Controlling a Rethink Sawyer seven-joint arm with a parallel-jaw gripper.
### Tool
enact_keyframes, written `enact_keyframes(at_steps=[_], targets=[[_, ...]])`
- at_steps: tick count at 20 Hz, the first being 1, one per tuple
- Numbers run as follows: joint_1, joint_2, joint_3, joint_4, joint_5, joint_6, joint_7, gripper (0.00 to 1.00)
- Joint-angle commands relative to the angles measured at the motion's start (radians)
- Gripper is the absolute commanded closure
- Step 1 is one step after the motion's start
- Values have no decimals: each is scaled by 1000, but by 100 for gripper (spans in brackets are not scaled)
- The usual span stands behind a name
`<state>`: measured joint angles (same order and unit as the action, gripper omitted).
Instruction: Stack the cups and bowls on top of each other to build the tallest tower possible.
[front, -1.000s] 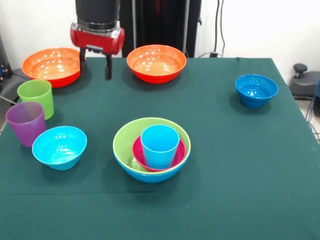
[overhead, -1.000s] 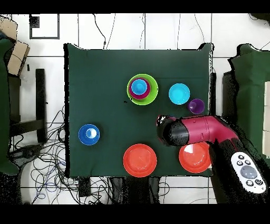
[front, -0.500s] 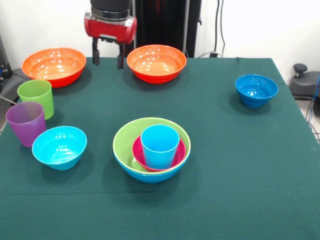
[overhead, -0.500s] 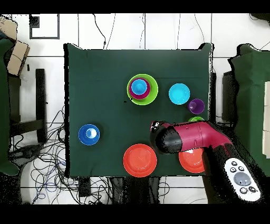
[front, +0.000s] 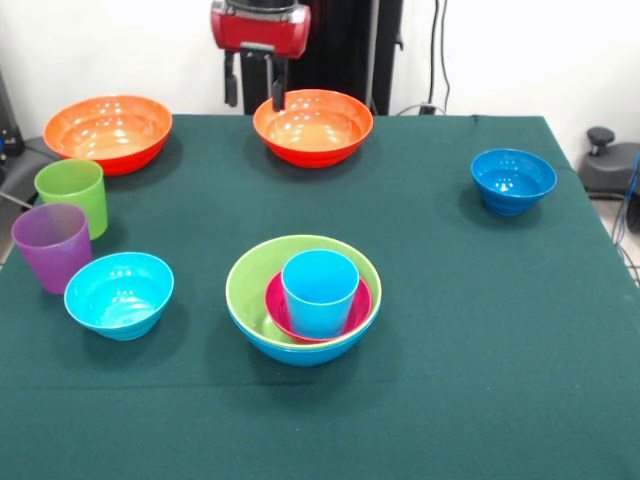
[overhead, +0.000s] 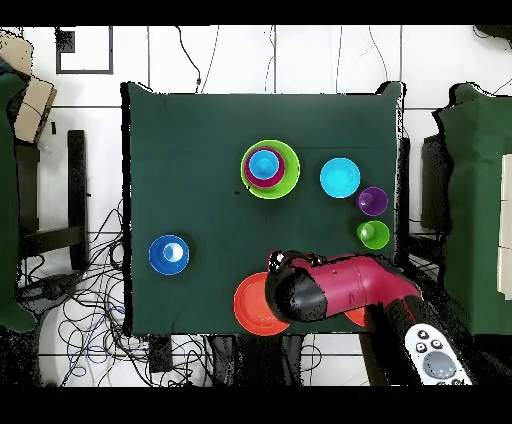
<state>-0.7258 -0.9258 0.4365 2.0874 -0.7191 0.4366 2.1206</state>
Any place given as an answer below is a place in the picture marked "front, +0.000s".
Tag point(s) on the grey stand foot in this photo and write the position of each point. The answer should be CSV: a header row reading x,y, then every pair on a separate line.
x,y
615,165
20,170

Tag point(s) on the large orange bowl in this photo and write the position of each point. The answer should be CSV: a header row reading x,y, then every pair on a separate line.
x,y
107,132
312,132

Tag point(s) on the large blue bowl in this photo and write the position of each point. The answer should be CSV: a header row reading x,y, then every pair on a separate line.
x,y
300,356

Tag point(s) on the large green bowl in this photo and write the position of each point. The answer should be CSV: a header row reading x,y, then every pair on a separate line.
x,y
250,290

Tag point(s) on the purple cup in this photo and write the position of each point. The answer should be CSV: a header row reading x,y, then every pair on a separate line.
x,y
50,260

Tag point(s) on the small light blue bowl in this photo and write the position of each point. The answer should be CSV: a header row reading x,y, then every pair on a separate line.
x,y
120,300

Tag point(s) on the small pink bowl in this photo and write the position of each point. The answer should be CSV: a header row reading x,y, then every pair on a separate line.
x,y
362,310

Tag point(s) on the small dark blue bowl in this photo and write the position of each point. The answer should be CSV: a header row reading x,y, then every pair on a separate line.
x,y
515,185

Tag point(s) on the green cup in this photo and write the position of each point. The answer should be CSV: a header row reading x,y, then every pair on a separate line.
x,y
85,200

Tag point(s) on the dark green table cloth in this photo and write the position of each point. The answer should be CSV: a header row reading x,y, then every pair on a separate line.
x,y
450,350

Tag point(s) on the light blue cup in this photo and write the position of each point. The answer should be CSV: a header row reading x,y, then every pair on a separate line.
x,y
320,300

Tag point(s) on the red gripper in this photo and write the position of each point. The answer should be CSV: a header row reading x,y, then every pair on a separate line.
x,y
260,35

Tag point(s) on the black equipment box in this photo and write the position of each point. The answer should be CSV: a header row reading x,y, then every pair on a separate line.
x,y
7,125

